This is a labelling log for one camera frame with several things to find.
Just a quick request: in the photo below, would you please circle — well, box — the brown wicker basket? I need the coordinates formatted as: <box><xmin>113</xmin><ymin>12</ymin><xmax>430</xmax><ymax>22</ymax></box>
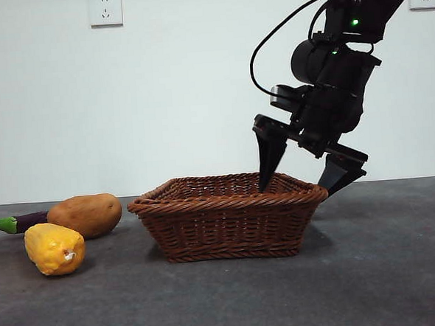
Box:
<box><xmin>125</xmin><ymin>167</ymin><xmax>333</xmax><ymax>267</ymax></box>

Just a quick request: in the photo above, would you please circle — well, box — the brown potato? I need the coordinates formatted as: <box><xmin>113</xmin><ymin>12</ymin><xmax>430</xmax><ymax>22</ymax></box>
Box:
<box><xmin>44</xmin><ymin>192</ymin><xmax>125</xmax><ymax>243</ymax></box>

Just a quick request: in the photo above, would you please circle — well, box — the purple eggplant with green stem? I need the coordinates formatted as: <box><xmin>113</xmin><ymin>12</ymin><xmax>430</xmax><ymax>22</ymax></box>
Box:
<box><xmin>0</xmin><ymin>210</ymin><xmax>52</xmax><ymax>235</ymax></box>

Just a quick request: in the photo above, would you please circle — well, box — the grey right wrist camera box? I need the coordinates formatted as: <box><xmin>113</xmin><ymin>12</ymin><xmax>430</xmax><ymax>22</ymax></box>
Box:
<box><xmin>270</xmin><ymin>84</ymin><xmax>307</xmax><ymax>109</ymax></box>

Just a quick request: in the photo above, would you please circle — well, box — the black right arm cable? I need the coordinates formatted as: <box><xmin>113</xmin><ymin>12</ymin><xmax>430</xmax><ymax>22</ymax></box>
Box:
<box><xmin>245</xmin><ymin>0</ymin><xmax>347</xmax><ymax>97</ymax></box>

